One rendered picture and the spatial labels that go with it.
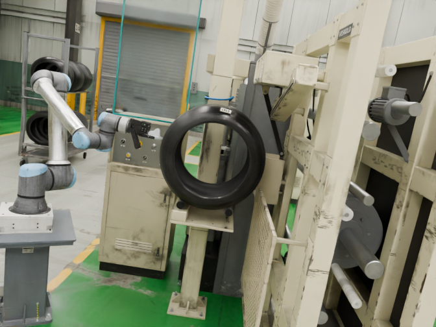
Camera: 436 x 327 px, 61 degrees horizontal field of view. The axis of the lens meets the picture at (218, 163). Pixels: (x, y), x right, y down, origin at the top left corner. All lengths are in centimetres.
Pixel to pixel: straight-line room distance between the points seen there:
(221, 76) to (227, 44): 20
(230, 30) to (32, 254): 180
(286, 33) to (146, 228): 932
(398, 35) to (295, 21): 291
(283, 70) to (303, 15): 997
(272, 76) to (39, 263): 175
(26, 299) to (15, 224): 51
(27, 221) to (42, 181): 24
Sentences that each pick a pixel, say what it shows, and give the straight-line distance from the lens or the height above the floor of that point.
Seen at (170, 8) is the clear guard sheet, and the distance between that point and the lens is 287.
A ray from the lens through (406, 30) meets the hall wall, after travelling 1239.
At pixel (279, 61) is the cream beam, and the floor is 174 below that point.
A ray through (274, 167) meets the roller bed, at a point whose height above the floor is 115.
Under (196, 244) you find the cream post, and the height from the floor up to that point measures 52.
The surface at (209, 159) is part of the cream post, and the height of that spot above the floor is 112.
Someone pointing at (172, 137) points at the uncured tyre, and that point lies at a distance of 204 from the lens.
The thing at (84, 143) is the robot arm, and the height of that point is 119.
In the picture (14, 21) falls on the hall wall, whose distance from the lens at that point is 1365.
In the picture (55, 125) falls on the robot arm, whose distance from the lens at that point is 254.
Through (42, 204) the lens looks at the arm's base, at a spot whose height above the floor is 75.
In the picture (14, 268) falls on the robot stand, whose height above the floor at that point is 37.
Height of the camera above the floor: 159
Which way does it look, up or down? 11 degrees down
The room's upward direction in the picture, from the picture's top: 9 degrees clockwise
